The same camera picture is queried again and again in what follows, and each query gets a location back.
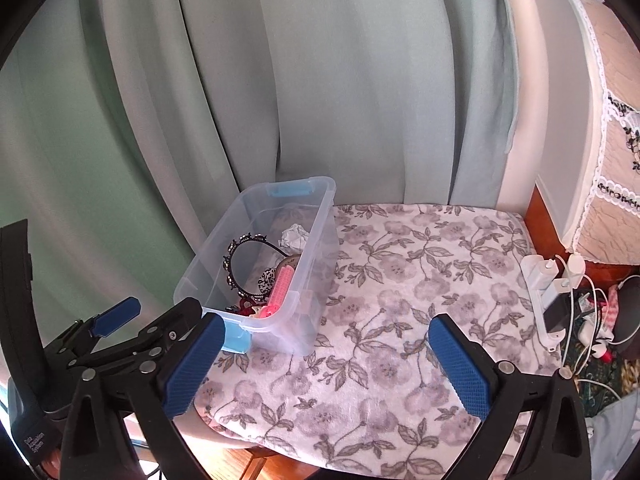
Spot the small white adapter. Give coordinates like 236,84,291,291
580,320,608,352

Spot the light blue daisy cloth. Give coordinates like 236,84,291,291
585,395,636,461

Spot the pale green curtain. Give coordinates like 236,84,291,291
0,0,521,311

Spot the black beaded headband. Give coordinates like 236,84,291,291
222,232,301,297

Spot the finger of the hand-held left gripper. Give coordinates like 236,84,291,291
42,296,142,368
75,297,203,373

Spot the dark green patterned cloth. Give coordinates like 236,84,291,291
565,350,631,401

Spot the brown wooden cabinet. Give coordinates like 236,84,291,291
527,182,640,291

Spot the dark brown round pouch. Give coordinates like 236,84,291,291
612,280,640,346

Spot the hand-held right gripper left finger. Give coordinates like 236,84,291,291
60,312,227,480

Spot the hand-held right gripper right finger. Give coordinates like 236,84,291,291
428,314,593,480

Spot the pink hair roller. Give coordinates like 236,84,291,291
260,265,301,318

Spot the beige quilted lace cover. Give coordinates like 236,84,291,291
537,0,640,267

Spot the white padded panel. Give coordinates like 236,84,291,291
531,0,608,251

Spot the white power strip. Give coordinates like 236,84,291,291
520,254,563,353

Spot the white paper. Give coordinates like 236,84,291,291
281,225,308,252

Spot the pink striped cloth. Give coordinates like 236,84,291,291
597,285,619,332

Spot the clear plastic storage container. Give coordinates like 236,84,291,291
174,176,338,358

